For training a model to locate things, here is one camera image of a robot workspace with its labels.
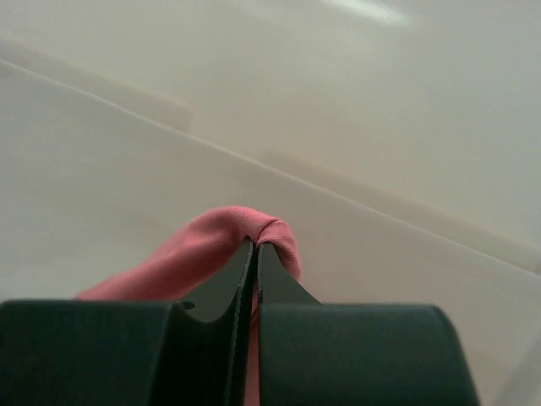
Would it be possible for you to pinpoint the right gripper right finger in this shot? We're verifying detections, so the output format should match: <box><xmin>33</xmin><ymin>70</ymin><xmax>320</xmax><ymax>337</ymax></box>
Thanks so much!
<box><xmin>258</xmin><ymin>244</ymin><xmax>479</xmax><ymax>405</ymax></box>

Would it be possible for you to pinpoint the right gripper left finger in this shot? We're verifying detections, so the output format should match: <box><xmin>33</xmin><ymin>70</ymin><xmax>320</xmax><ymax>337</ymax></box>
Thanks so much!
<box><xmin>1</xmin><ymin>240</ymin><xmax>254</xmax><ymax>405</ymax></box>

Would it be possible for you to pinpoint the pink t shirt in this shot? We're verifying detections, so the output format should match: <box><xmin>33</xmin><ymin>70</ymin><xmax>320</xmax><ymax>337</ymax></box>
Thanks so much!
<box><xmin>72</xmin><ymin>205</ymin><xmax>303</xmax><ymax>406</ymax></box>

